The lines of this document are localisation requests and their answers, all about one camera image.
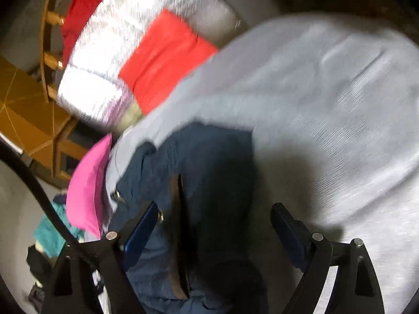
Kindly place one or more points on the navy blue quilted jacket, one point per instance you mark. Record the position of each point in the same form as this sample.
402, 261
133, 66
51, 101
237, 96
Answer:
196, 261

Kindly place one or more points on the grey bed sheet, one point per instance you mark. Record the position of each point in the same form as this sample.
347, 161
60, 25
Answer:
332, 107

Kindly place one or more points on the pink pillow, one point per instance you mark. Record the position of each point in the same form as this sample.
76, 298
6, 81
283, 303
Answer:
84, 207

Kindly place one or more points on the wooden base cabinet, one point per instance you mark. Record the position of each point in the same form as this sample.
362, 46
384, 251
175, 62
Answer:
56, 162

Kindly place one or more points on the red cushion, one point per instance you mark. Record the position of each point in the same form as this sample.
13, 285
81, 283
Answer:
167, 53

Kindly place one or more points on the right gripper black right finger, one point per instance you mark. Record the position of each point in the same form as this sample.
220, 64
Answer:
356, 288

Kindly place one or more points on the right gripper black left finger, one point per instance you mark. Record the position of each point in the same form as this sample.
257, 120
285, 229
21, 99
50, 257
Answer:
72, 289

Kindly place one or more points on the red blanket on railing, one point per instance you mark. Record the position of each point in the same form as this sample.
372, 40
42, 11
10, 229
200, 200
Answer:
76, 19

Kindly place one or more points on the wooden stair railing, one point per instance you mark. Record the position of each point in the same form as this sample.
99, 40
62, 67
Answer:
49, 62

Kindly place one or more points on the teal shirt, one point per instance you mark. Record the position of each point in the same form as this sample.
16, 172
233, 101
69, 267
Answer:
48, 237

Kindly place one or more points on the silver foil insulation panel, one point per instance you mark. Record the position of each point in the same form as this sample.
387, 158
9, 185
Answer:
90, 87

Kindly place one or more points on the black hanging garment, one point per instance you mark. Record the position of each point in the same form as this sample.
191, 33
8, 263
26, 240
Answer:
40, 265

